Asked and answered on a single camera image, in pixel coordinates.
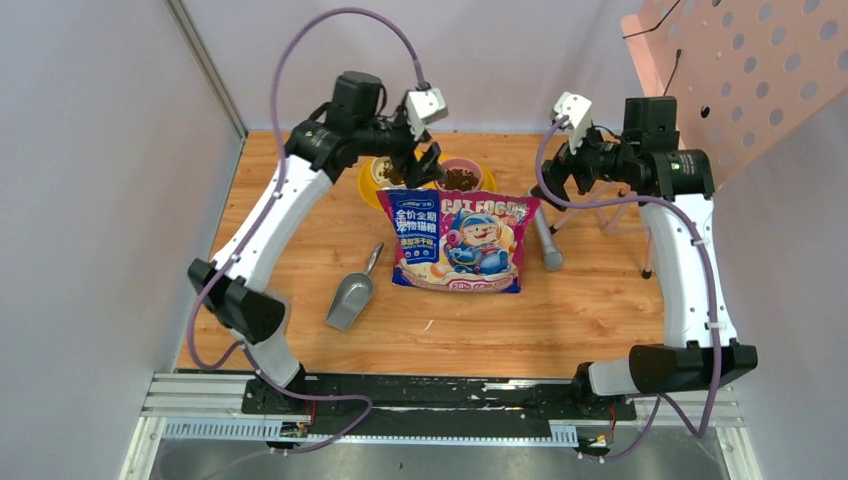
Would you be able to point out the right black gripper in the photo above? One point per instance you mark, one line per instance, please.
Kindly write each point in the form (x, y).
(555, 172)

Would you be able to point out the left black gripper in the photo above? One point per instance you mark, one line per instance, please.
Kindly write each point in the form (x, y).
(411, 145)

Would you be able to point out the pet food bag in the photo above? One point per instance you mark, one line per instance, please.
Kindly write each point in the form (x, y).
(454, 241)

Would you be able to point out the metal scoop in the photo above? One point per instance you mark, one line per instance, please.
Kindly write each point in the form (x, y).
(353, 294)

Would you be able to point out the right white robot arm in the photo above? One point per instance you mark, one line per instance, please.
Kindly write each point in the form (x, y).
(673, 188)

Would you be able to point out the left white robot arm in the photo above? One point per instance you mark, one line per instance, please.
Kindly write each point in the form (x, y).
(232, 285)

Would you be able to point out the kibble in pink bowl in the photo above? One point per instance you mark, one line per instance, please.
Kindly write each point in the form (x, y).
(459, 179)

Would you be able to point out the pink bowl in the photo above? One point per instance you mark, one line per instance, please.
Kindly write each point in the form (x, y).
(460, 162)

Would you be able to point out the kibble in cream bowl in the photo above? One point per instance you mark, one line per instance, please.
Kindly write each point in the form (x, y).
(389, 175)

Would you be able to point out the cream bowl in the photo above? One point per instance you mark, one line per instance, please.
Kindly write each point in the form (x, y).
(376, 163)

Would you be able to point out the yellow double bowl feeder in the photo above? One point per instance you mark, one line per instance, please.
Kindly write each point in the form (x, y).
(367, 188)

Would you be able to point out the silver microphone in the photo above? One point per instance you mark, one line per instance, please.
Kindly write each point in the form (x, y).
(551, 255)

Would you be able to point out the pink perforated stand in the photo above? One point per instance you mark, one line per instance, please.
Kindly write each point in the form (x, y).
(745, 74)

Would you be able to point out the clear plastic bag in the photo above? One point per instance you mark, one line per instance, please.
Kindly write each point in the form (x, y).
(284, 312)

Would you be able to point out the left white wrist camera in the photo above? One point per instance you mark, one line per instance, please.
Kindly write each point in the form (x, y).
(424, 107)

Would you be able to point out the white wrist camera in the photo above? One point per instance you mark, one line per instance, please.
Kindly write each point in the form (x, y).
(424, 107)
(572, 111)

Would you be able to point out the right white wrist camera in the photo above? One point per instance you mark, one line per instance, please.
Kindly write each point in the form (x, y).
(572, 111)

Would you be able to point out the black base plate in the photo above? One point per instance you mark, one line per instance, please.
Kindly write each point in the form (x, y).
(436, 406)

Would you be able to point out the aluminium rail frame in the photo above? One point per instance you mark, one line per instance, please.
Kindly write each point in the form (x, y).
(188, 405)

